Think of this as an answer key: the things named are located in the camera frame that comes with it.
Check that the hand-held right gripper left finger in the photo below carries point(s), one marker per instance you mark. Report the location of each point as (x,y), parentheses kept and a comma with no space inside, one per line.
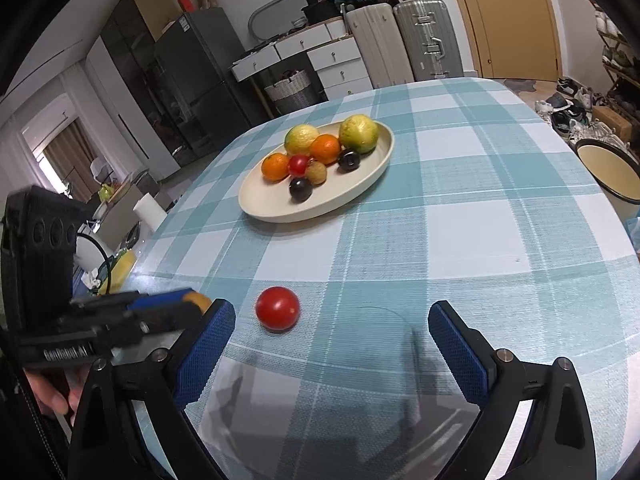
(205,355)

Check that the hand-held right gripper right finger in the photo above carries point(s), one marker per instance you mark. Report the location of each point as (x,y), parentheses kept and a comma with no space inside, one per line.
(457,355)

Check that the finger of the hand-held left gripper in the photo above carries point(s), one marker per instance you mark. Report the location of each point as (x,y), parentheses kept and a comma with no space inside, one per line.
(170,316)
(155,299)

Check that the brown longan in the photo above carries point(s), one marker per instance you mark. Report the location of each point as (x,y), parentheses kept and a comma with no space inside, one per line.
(316,173)
(200,301)

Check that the red tomato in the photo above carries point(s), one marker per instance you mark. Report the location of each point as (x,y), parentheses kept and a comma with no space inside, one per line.
(277,308)
(298,164)

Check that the small orange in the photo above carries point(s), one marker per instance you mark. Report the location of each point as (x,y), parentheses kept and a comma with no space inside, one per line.
(275,166)

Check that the dark plum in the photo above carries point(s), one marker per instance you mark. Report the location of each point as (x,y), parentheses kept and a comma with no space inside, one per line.
(348,160)
(300,189)

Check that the cream round plate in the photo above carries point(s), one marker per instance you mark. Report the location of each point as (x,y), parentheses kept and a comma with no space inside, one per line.
(345,187)

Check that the large orange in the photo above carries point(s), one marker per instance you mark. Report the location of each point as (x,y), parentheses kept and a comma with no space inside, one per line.
(325,148)

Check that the person's left hand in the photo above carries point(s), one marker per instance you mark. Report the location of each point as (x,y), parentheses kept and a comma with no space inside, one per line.
(50,395)

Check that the yellow object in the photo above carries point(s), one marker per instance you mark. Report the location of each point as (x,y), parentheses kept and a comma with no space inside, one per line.
(122,270)

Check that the paper towel roll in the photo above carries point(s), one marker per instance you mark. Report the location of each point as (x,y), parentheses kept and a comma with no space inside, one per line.
(150,212)

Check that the brown curtain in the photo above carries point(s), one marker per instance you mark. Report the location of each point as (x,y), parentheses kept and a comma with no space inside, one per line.
(65,155)

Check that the white air conditioner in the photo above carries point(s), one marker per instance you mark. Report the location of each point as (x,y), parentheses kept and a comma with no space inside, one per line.
(45,115)

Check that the teal checked tablecloth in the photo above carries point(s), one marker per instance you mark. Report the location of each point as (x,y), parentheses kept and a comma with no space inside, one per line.
(450,210)

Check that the dark glass cabinet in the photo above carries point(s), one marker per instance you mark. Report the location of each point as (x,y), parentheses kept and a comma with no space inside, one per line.
(130,90)

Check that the small yellow-green citrus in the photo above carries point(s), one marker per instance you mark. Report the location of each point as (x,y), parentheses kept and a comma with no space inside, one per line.
(300,138)

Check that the grey refrigerator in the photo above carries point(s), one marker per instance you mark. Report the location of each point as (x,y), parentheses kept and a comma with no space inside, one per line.
(205,75)

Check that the cream enamel basin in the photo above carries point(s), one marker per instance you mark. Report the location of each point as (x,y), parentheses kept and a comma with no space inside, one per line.
(607,170)

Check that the large yellow-green citrus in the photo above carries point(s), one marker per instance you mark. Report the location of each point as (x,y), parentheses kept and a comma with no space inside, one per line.
(358,133)

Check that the woven laundry basket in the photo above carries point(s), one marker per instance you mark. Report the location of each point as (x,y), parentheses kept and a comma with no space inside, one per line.
(292,92)

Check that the pile of shoes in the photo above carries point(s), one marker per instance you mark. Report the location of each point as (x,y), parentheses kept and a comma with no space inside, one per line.
(575,110)

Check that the brown cardboard box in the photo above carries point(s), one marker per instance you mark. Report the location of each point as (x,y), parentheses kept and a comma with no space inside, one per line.
(615,122)

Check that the white drawer cabinet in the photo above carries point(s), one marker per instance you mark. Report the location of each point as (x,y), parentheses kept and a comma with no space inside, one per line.
(330,60)

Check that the grey oval tray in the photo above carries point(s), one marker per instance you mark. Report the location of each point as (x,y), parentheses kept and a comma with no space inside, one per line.
(277,15)

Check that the silver suitcase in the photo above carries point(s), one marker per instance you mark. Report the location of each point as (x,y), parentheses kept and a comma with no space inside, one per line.
(427,40)

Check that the beige suitcase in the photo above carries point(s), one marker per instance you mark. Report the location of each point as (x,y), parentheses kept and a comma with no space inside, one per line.
(372,45)

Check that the black bucket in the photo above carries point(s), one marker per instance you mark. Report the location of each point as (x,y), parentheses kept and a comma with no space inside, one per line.
(319,2)

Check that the yellow wooden door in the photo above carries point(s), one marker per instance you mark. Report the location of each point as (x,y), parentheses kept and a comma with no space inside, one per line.
(505,15)

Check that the wooden shoe rack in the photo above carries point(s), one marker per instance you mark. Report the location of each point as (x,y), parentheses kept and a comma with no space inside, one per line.
(617,45)

